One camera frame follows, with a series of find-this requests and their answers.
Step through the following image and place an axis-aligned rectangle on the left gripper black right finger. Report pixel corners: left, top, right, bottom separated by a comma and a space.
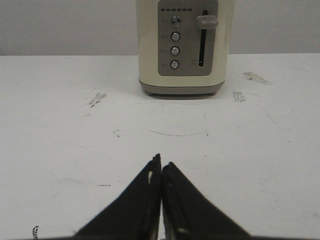
161, 161, 252, 238

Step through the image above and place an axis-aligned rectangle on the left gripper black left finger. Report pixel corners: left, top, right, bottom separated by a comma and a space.
74, 153, 162, 237

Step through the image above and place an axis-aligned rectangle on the cream toaster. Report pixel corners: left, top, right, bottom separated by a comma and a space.
135, 0, 235, 96

